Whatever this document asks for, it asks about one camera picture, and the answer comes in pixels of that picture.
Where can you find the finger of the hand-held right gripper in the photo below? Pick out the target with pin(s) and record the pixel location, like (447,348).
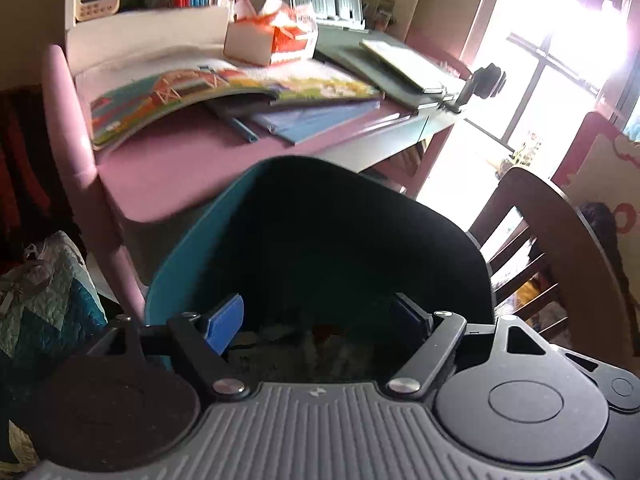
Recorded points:
(605,377)

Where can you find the colourful picture book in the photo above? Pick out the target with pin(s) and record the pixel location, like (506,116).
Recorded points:
(150,100)

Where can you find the white digital timer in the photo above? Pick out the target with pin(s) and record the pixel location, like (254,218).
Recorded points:
(97,2)

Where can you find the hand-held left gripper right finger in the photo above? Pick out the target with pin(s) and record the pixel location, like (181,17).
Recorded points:
(405,317)

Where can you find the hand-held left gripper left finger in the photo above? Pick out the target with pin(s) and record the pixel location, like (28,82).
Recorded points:
(225,322)

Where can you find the blue pen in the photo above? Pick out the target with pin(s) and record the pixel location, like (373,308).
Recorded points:
(245,130)

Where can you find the teal deer-print trash bin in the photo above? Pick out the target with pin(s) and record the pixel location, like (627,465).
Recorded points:
(190,260)

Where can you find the dark fuzzy bundle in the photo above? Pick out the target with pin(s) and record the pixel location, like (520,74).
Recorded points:
(597,222)

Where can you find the window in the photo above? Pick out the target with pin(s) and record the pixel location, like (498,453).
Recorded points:
(550,60)

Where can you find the red black backpack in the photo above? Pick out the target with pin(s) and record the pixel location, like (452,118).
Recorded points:
(30,170)

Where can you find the chevron quilted blanket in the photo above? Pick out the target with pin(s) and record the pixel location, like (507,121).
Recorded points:
(50,320)

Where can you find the small desk organizer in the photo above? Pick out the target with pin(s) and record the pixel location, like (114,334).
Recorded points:
(380,10)

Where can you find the pink printed panel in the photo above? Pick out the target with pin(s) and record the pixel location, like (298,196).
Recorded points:
(600,170)

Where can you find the dark wooden chair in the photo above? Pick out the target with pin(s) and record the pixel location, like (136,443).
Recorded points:
(565,240)

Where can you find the orange white tissue pack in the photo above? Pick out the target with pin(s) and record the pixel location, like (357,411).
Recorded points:
(290,35)

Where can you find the pink desk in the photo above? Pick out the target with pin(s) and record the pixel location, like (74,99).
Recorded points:
(200,160)

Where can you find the blue notebook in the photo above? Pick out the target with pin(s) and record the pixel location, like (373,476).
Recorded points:
(310,122)

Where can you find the white desk hutch shelf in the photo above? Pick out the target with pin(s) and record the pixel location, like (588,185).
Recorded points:
(150,30)

